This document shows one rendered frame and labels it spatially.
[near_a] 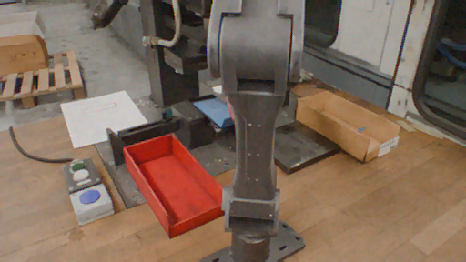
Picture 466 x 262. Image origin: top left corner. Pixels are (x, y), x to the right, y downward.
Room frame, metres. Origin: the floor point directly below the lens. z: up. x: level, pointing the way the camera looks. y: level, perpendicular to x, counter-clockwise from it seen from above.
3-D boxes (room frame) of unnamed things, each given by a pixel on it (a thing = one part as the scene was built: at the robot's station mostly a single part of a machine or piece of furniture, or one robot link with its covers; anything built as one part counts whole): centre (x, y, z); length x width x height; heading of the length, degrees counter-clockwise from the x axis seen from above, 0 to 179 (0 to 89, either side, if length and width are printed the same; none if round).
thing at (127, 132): (0.71, 0.20, 0.95); 0.15 x 0.03 x 0.10; 122
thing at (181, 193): (0.56, 0.13, 0.93); 0.25 x 0.12 x 0.06; 32
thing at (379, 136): (0.79, -0.30, 0.93); 0.25 x 0.13 x 0.08; 32
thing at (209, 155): (0.89, 0.07, 0.88); 0.65 x 0.50 x 0.03; 122
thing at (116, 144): (0.67, 0.26, 0.95); 0.06 x 0.03 x 0.09; 122
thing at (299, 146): (0.72, -0.15, 0.91); 0.17 x 0.16 x 0.02; 122
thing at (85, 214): (0.50, 0.28, 0.90); 0.07 x 0.07 x 0.06; 32
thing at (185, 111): (0.81, 0.05, 0.98); 0.20 x 0.10 x 0.01; 122
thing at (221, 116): (0.75, 0.03, 1.00); 0.15 x 0.07 x 0.03; 33
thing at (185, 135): (0.81, 0.05, 0.94); 0.20 x 0.10 x 0.07; 122
